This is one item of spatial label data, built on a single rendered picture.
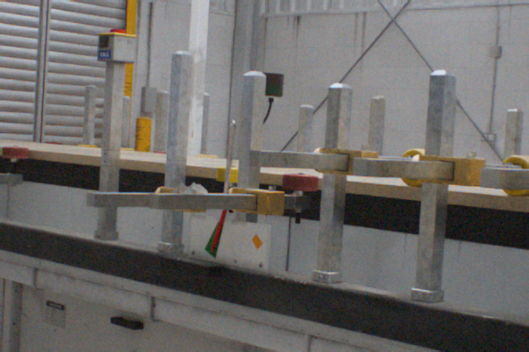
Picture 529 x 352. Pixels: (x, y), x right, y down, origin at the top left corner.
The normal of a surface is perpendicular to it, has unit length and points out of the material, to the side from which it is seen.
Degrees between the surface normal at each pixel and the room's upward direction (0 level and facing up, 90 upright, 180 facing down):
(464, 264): 90
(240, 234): 90
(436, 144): 90
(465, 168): 90
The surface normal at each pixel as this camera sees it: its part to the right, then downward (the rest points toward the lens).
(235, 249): -0.71, -0.01
